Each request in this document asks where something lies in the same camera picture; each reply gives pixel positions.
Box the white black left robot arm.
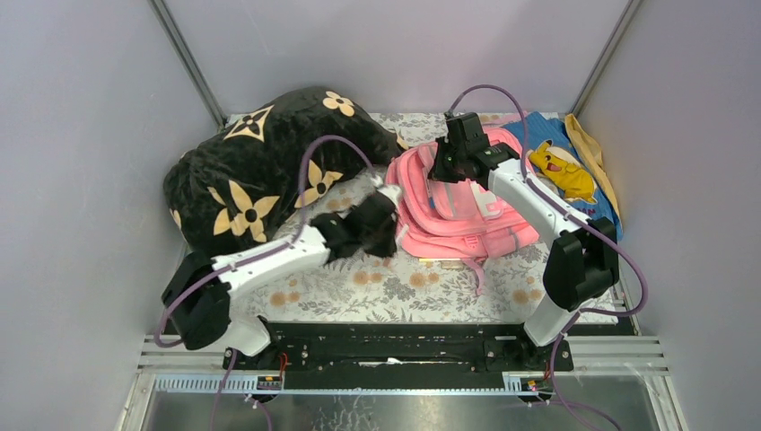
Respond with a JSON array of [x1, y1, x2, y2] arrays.
[[162, 184, 403, 369]]

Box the black pillow with beige flowers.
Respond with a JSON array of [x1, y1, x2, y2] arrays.
[[162, 86, 407, 257]]

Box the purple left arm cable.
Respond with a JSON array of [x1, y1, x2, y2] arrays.
[[153, 134, 379, 431]]

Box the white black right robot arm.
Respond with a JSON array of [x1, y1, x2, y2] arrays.
[[429, 111, 619, 370]]

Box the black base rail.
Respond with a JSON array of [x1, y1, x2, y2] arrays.
[[163, 321, 640, 394]]

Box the pink student backpack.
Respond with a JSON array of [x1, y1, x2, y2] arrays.
[[386, 142, 539, 295]]

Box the floral table mat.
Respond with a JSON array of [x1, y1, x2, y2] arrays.
[[232, 115, 548, 322]]

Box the blue Pokemon t-shirt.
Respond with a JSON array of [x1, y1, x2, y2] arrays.
[[503, 112, 623, 240]]

